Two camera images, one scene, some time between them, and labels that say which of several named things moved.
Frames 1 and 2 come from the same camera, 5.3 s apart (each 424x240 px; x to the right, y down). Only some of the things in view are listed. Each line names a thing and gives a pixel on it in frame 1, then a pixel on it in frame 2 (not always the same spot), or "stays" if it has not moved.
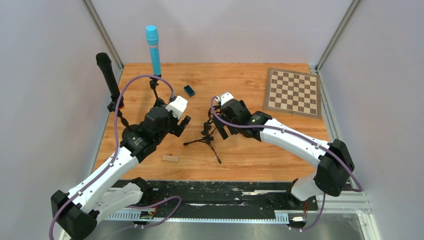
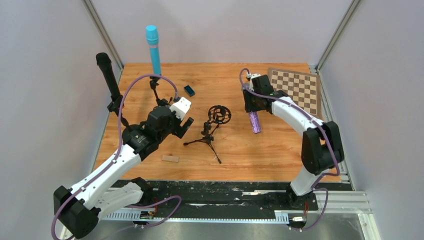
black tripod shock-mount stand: [207, 136] stays
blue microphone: [152, 36] stays
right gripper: [221, 125] -> [250, 106]
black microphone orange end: [104, 62] stays
